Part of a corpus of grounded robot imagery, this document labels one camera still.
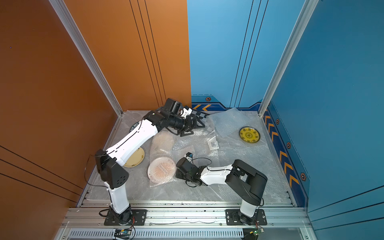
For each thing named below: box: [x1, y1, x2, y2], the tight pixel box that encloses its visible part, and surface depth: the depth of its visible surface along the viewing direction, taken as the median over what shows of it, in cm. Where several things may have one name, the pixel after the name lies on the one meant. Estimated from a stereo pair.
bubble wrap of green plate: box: [207, 107, 250, 138], surface depth 114 cm
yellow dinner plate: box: [239, 126, 261, 144], surface depth 108 cm
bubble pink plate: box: [147, 157, 176, 188], surface depth 89 cm
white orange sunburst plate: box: [147, 156, 176, 184], surface depth 89 cm
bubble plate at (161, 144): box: [150, 127, 173, 162], surface depth 94 cm
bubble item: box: [172, 126, 221, 167], surface depth 101 cm
